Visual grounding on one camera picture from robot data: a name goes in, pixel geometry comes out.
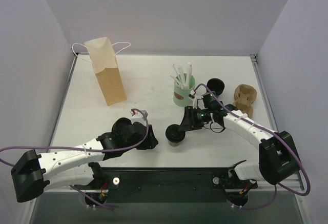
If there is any black cup lid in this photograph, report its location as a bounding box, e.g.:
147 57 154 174
165 124 186 138

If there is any black coffee cup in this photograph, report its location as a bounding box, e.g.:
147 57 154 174
167 138 184 147

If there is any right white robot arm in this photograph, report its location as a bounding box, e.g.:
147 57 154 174
166 93 300 187

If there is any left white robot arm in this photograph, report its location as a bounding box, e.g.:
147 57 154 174
11 122 158 202

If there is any green straw holder cup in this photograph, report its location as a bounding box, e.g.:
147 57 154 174
173 75 196 107

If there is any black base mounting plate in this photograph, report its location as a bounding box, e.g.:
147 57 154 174
73 167 258 204

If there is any brown pulp cup carrier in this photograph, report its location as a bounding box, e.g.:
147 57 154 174
233 84 257 118

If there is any brown paper bag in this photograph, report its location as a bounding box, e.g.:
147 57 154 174
79 37 131 106

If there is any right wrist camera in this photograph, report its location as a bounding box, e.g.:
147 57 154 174
188 90 203 108

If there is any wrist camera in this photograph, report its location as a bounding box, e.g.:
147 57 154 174
130 109 148 124
188 90 203 108

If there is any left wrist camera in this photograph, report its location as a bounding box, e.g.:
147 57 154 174
130 109 148 124

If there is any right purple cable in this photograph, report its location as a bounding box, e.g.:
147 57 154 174
191 84 312 209

